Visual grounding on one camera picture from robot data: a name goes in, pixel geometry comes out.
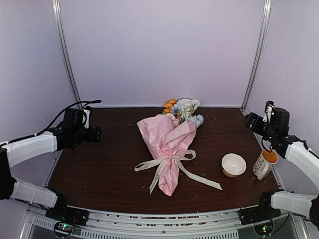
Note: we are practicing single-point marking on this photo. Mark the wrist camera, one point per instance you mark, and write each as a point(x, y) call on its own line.
point(86, 116)
point(268, 111)

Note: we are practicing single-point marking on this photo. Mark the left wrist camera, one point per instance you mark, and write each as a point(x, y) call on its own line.
point(86, 116)

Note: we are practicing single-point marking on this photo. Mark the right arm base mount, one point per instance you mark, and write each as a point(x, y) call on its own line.
point(255, 215)

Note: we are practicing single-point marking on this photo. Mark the cream printed ribbon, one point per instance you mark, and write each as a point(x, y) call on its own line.
point(167, 173)

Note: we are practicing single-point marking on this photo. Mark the left aluminium frame post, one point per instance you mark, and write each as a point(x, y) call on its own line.
point(65, 53)

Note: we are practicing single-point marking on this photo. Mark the orange flower stem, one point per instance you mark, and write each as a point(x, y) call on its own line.
point(168, 107)

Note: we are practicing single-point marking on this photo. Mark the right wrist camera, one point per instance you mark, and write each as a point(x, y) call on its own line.
point(268, 111)

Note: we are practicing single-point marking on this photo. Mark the white flower stem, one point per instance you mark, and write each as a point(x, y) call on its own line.
point(183, 114)

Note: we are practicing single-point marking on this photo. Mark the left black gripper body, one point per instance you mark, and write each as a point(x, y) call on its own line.
point(90, 138)

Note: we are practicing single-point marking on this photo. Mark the aluminium front rail base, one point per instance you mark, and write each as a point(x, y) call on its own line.
point(227, 224)

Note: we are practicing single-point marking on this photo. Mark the white mug yellow inside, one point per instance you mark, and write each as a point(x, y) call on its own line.
point(264, 164)

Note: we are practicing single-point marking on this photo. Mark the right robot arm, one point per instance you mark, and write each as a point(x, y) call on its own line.
point(274, 128)

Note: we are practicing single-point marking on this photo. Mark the pink wrapping paper sheet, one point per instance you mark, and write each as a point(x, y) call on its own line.
point(165, 136)

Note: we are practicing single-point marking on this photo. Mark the blue hydrangea flower stem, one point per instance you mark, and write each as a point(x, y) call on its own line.
point(198, 120)

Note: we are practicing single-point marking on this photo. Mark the round white bowl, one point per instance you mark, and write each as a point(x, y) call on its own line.
point(233, 165)

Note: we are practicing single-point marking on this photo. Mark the aluminium frame post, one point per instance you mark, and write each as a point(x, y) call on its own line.
point(266, 14)
point(65, 53)

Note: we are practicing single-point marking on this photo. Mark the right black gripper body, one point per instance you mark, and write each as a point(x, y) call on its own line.
point(255, 128)

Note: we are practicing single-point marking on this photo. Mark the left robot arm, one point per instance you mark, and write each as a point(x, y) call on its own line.
point(68, 134)

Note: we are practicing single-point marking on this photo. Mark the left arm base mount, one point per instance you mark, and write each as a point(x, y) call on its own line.
point(72, 216)

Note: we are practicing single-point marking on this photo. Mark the right aluminium frame post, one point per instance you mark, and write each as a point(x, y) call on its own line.
point(266, 14)

